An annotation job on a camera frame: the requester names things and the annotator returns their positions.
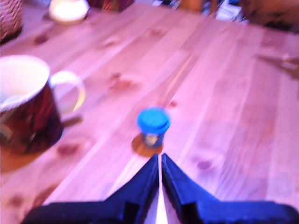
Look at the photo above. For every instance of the dark red patterned mug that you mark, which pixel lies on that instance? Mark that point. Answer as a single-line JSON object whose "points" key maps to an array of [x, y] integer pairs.
{"points": [[30, 116]]}

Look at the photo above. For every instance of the blue coffee capsule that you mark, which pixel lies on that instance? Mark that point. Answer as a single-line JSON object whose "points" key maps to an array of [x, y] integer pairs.
{"points": [[153, 121]]}

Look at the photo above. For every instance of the dark floral tissue box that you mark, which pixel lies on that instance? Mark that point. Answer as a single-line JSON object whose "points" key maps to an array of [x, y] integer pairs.
{"points": [[109, 4]]}

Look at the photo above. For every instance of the small white round camera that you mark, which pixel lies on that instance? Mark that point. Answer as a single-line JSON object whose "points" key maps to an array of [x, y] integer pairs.
{"points": [[67, 11]]}

